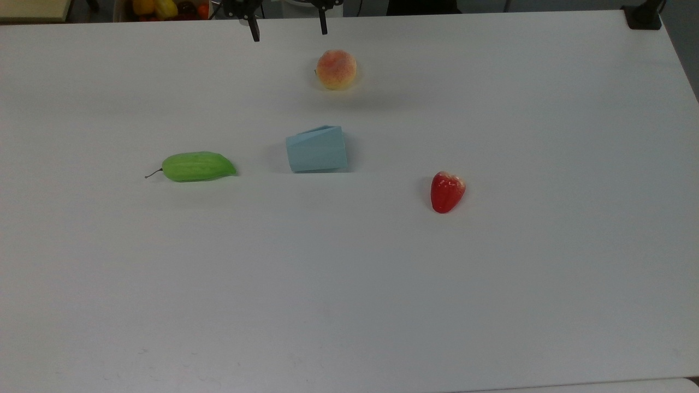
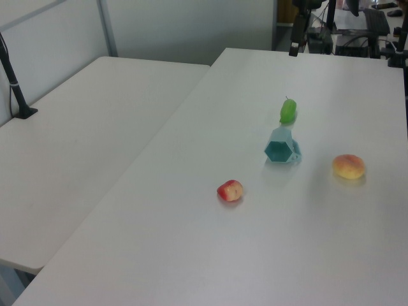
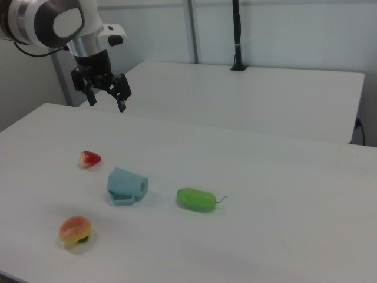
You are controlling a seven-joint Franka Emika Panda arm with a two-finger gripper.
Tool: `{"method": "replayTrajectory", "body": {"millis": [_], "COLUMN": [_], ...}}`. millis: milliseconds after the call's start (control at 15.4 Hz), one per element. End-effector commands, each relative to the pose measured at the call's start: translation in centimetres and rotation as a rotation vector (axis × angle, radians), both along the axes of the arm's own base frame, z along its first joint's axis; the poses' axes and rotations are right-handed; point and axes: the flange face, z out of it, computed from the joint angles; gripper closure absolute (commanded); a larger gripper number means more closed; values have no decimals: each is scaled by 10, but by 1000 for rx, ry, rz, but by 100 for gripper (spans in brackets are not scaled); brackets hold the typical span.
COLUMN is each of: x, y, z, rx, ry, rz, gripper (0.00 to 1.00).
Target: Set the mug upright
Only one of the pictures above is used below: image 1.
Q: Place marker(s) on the white crate of toy fruit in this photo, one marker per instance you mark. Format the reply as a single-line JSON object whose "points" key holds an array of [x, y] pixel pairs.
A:
{"points": [[164, 11]]}

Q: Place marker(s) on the beige board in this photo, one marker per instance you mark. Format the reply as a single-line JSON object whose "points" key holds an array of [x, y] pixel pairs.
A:
{"points": [[33, 9]]}

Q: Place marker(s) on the peach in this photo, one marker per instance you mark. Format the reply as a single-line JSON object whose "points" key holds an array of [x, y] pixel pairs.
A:
{"points": [[336, 69]]}

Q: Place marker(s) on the light blue faceted mug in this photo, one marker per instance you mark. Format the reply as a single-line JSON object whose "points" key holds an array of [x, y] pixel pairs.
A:
{"points": [[317, 152]]}

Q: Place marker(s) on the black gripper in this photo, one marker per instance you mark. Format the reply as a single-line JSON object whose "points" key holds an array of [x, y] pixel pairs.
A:
{"points": [[240, 5]]}

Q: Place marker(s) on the green cucumber with stem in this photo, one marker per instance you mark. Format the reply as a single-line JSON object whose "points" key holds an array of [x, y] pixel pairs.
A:
{"points": [[197, 167]]}

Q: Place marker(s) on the red wax apple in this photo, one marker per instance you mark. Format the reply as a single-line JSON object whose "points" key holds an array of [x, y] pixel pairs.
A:
{"points": [[446, 192]]}

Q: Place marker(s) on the yellow toy pepper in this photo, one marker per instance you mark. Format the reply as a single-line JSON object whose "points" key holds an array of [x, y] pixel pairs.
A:
{"points": [[165, 8]]}

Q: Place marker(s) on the black table clamp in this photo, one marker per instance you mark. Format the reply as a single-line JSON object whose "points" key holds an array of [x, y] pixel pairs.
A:
{"points": [[643, 15]]}

